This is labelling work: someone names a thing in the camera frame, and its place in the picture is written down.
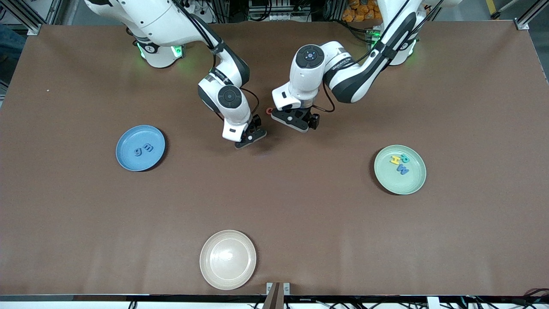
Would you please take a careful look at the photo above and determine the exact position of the bag of orange items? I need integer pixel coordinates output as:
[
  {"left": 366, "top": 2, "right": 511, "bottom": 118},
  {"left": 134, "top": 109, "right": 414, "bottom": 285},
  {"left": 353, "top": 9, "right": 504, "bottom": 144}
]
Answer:
[{"left": 343, "top": 0, "right": 380, "bottom": 20}]

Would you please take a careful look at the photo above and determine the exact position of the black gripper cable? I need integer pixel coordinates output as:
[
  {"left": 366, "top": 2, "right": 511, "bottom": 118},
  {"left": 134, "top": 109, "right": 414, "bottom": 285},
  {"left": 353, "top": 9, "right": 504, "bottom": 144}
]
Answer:
[
  {"left": 172, "top": 0, "right": 260, "bottom": 116},
  {"left": 313, "top": 0, "right": 444, "bottom": 113}
]

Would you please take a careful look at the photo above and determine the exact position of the white power strip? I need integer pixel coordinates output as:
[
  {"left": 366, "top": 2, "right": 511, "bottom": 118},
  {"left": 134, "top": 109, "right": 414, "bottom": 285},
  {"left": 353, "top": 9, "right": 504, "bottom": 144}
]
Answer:
[{"left": 189, "top": 0, "right": 215, "bottom": 18}]

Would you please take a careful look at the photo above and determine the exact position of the black equipment rack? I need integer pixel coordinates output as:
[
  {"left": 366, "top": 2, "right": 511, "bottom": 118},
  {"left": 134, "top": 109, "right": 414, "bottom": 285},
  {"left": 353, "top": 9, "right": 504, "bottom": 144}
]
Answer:
[{"left": 248, "top": 0, "right": 311, "bottom": 22}]

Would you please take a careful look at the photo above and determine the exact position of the pale green plate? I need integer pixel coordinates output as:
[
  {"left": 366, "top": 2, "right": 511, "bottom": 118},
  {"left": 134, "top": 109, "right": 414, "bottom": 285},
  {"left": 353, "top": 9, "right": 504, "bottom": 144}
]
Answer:
[{"left": 374, "top": 145, "right": 427, "bottom": 196}]

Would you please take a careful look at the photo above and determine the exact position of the blue clothed person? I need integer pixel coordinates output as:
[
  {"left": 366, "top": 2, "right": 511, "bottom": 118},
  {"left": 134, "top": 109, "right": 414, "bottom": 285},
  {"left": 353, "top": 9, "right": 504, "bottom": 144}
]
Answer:
[{"left": 0, "top": 24, "right": 27, "bottom": 61}]

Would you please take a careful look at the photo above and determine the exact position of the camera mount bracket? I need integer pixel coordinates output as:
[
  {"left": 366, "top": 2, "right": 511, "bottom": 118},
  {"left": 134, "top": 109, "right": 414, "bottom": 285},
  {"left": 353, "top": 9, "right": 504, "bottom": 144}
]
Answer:
[{"left": 262, "top": 282, "right": 291, "bottom": 309}]

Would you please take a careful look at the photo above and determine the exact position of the aluminium frame post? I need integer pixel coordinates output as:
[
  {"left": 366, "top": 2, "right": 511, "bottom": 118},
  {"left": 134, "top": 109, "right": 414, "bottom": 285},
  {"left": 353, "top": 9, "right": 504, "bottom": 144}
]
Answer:
[{"left": 41, "top": 0, "right": 71, "bottom": 25}]

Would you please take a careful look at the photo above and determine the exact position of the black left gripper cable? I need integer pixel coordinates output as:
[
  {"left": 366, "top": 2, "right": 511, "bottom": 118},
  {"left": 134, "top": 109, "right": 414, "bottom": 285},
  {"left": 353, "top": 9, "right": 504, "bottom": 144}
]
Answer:
[{"left": 313, "top": 0, "right": 444, "bottom": 113}]

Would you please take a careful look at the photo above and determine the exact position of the blue plate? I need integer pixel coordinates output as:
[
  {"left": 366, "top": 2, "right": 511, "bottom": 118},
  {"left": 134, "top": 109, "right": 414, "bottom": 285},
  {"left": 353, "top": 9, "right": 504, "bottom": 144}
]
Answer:
[{"left": 115, "top": 124, "right": 166, "bottom": 172}]

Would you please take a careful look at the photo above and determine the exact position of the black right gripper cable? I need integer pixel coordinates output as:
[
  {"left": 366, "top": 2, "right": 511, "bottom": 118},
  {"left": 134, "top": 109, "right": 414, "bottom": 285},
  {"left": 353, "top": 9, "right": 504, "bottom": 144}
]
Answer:
[{"left": 172, "top": 0, "right": 260, "bottom": 116}]

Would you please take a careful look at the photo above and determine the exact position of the aluminium corner bracket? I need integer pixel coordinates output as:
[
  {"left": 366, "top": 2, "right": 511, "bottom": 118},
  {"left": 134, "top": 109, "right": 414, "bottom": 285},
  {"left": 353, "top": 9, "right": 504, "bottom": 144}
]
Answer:
[{"left": 515, "top": 0, "right": 549, "bottom": 30}]

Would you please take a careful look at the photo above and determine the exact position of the beige plate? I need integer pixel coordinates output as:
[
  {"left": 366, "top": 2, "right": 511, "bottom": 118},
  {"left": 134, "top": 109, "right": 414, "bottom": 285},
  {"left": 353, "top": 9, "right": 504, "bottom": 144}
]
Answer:
[{"left": 199, "top": 230, "right": 257, "bottom": 291}]

